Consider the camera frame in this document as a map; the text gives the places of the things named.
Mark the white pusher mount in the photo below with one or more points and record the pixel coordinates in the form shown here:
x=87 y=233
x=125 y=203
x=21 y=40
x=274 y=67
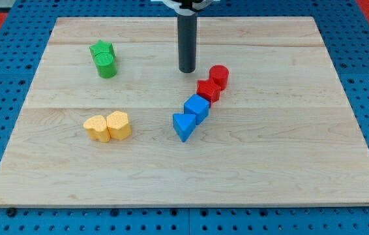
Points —
x=187 y=7

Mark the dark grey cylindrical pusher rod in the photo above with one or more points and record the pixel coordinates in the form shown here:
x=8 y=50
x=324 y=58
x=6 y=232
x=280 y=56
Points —
x=187 y=35

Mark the yellow heart block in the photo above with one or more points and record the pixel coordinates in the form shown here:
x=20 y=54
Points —
x=96 y=128

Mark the red cylinder block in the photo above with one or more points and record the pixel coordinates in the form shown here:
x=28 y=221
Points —
x=218 y=74

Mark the red star block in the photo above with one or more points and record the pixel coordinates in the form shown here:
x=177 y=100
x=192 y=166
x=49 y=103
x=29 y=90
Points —
x=208 y=90

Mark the blue cube block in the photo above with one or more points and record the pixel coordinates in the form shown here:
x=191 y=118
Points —
x=198 y=106

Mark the green cylinder block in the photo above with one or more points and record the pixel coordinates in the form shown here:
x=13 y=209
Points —
x=105 y=65

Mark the green star block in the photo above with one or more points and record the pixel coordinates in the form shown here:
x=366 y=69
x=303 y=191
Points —
x=101 y=47

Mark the blue triangle block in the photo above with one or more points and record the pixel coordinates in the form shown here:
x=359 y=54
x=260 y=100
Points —
x=184 y=124

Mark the light wooden board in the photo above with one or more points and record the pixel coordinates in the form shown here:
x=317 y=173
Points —
x=282 y=134

